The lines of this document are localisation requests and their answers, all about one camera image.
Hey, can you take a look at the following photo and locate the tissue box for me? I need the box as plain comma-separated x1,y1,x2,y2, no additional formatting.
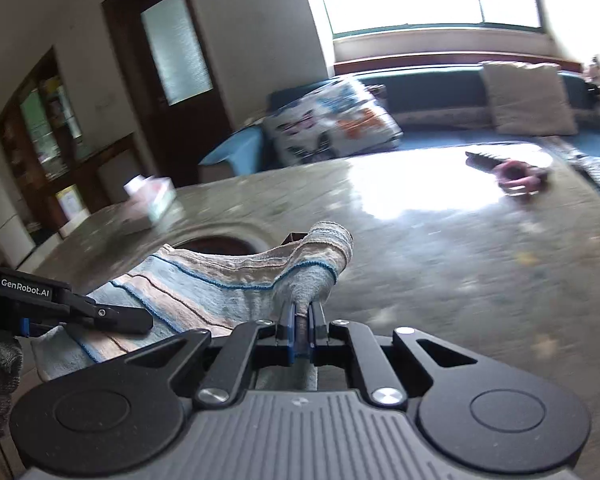
122,175,177,233

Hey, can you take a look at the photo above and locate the grey patterned blanket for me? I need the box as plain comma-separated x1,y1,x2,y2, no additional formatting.
550,135,600,196

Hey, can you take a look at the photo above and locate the dark remote control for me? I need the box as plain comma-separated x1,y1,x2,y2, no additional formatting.
465,147,508,171

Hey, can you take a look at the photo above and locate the blue cushion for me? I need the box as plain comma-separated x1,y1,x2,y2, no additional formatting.
198,127,266,183

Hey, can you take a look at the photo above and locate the printed colourful pillow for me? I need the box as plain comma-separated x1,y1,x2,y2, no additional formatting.
262,76,403,167

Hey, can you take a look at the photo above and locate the white fridge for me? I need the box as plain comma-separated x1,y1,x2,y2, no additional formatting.
0,162,36,268

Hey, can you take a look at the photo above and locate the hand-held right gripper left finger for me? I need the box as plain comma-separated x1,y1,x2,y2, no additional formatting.
125,302,298,407

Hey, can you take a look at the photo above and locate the dark wooden door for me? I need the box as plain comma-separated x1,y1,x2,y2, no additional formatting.
101,0,233,188

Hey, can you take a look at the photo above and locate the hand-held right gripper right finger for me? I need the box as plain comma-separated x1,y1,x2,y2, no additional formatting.
307,302,478,406

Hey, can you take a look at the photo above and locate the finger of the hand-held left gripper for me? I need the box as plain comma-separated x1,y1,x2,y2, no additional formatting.
55,290,154,335
10,316,63,337

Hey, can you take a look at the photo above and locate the small pink object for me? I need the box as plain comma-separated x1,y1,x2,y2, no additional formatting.
495,159,551,198

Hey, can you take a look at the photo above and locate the yellow picture frame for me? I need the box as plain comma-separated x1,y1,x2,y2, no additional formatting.
55,184,88,221

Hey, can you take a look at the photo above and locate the striped blue beige towel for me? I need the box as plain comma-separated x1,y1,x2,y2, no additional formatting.
30,221,355,392

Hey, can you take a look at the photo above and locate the beige pillow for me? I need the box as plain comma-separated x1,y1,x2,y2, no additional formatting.
480,60,578,136

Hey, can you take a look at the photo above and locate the dark wooden cabinet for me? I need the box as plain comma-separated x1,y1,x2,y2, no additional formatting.
0,45,151,246

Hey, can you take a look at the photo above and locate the teal sofa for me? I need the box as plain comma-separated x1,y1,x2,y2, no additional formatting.
270,67,600,171

